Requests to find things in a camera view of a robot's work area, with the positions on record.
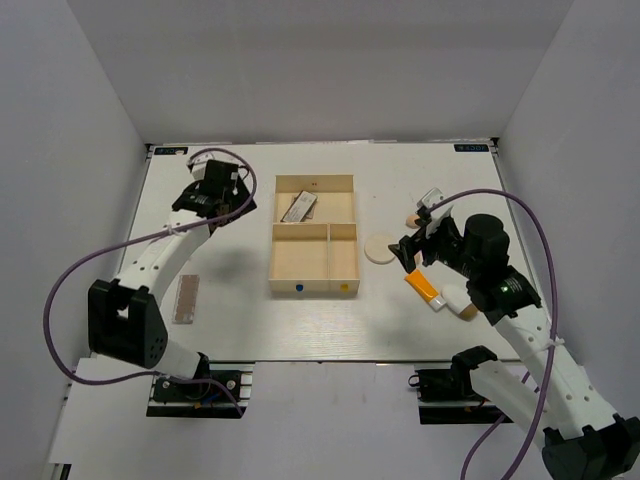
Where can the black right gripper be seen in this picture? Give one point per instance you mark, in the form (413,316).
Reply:
(402,250)

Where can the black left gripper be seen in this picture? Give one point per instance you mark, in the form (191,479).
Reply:
(241,197)

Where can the beige makeup sponge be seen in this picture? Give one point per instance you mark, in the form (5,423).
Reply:
(417,260)
(414,221)

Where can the orange cosmetic tube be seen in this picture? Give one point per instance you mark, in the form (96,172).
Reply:
(422,286)

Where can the round cream powder puff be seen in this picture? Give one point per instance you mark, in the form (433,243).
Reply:
(376,249)

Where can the white bottle with cork cap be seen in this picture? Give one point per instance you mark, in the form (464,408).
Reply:
(459,302)

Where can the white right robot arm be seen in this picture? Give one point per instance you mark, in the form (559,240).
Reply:
(579,434)

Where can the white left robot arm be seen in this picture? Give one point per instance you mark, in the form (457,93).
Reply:
(124,315)

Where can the cream wooden organizer box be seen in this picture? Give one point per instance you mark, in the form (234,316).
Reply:
(319,257)

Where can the left table corner label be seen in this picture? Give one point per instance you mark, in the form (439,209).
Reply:
(171,150)

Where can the dark table corner label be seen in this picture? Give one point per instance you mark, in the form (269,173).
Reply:
(468,148)

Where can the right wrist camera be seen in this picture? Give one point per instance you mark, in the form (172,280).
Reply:
(427,210)

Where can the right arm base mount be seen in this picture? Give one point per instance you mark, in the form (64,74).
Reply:
(441,400)

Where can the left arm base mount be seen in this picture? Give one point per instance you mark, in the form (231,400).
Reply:
(168,399)

